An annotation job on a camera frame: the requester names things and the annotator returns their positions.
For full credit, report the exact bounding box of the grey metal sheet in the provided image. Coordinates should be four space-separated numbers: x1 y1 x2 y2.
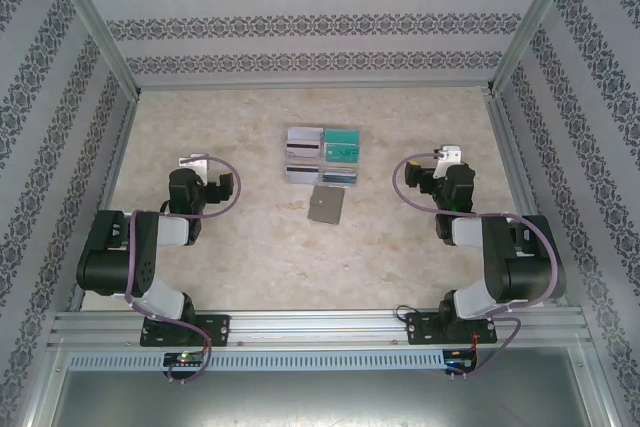
49 369 601 427

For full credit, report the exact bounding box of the silver card black stripe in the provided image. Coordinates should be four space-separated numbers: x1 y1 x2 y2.
285 164 320 184
285 139 322 158

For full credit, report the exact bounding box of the silver card plain face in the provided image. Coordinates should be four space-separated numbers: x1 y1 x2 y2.
288 126 324 143

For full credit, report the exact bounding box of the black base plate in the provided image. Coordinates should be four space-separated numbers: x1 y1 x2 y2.
405 310 499 347
139 314 232 348

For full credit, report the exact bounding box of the clear acrylic card organizer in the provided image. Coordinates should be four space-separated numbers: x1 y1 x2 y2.
283 125 363 192

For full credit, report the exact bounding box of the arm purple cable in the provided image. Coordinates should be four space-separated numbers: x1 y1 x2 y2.
392 149 560 379
122 154 244 386

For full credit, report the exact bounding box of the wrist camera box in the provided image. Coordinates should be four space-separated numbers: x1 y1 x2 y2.
432 145 464 179
178 152 209 184

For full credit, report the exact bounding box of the perforated grey cable duct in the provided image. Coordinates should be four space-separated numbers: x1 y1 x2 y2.
67 350 446 371

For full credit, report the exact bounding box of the aluminium mounting rail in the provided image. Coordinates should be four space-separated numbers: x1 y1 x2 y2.
47 310 594 348

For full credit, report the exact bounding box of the blue striped card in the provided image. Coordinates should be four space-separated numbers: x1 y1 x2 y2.
322 170 360 188

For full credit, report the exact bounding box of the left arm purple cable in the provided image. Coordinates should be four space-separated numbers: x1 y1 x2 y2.
122 154 244 386

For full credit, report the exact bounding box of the right circuit board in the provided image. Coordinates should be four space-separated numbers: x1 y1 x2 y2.
444 349 479 373

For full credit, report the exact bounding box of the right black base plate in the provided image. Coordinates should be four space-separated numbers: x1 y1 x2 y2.
405 310 499 347

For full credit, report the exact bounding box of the aluminium frame post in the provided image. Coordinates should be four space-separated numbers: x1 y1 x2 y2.
487 0 584 96
42 0 141 98

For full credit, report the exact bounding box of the left circuit board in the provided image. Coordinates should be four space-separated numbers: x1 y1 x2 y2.
163 351 207 367

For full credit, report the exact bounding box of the circuit board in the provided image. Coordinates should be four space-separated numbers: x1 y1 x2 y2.
163 351 207 367
444 349 479 373

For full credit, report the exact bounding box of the aluminium side rail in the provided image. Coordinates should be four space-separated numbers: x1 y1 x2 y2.
487 91 569 308
68 94 141 313

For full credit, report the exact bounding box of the grey card holder wallet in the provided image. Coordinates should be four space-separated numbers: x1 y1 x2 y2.
307 185 346 225

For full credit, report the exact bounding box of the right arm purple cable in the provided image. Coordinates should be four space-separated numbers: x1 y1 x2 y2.
392 149 560 379

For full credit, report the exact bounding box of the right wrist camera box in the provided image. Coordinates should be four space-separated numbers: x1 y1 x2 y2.
432 145 464 179

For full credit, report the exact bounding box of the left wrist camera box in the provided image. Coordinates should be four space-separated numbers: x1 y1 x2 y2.
178 152 209 184

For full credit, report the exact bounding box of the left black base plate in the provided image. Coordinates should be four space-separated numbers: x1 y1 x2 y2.
139 314 232 348

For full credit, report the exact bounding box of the thin aluminium back rail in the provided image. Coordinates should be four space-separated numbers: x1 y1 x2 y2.
137 80 494 91

